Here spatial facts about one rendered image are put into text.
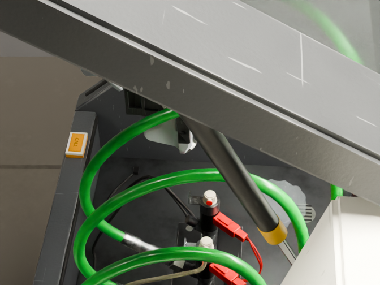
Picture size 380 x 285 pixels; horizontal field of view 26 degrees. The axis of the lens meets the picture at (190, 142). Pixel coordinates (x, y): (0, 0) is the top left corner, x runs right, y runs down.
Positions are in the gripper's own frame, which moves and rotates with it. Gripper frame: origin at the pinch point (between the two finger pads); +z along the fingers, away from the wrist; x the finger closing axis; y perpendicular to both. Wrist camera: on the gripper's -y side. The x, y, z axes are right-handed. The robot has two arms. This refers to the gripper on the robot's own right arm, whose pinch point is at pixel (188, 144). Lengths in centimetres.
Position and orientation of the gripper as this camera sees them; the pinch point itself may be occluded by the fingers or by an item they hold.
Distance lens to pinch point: 107.1
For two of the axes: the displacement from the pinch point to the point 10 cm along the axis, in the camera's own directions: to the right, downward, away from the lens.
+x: -0.8, 7.3, -6.7
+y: -10.0, -0.5, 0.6
